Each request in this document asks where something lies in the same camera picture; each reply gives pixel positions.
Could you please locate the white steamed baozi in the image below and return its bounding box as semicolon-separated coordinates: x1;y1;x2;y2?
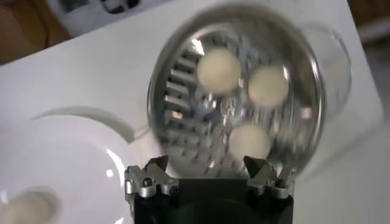
229;123;272;162
248;65;289;107
0;187;59;224
197;48;242;95

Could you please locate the stainless steel steamer basket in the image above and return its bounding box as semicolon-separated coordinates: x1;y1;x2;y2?
147;4;327;180

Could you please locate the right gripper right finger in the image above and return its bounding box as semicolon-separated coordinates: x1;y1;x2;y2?
243;155;296;199

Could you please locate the white oval plate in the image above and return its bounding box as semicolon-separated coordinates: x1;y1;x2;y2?
0;106;137;224

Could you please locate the glass pot lid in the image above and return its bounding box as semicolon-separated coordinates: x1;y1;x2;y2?
301;23;353;122

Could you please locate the white robot body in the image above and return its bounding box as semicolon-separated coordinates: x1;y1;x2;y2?
45;0;171;37

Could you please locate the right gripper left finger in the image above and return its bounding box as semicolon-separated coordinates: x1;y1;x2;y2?
124;155;180;198

